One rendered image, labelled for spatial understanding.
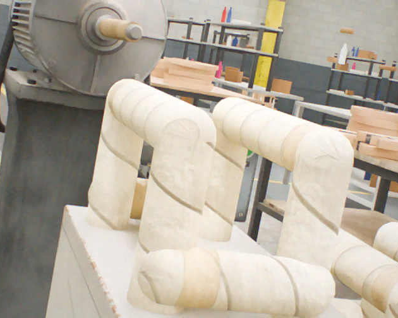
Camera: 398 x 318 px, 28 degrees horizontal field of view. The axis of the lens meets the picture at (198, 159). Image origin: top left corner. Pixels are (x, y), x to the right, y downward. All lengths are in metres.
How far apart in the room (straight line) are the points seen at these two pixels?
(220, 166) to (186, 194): 0.19
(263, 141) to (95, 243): 0.14
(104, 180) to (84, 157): 1.07
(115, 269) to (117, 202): 0.10
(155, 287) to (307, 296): 0.08
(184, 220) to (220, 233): 0.19
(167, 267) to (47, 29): 1.07
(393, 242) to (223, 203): 0.15
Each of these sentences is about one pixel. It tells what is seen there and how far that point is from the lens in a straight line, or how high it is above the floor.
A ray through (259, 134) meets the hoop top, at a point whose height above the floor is 1.20.
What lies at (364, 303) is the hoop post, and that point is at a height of 1.06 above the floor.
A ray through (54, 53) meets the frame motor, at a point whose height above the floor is 1.19.
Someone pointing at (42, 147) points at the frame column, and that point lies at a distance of 1.63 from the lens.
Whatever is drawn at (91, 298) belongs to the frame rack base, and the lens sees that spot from 0.49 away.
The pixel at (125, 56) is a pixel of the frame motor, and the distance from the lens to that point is 1.48.
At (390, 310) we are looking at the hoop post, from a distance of 0.50.
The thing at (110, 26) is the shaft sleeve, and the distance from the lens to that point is 1.34.
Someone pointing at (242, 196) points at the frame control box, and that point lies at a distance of 1.58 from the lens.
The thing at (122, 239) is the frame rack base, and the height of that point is 1.10.
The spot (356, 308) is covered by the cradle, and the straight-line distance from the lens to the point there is 0.69.
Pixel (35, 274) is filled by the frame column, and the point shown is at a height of 0.73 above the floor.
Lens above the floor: 1.24
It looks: 8 degrees down
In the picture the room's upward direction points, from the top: 11 degrees clockwise
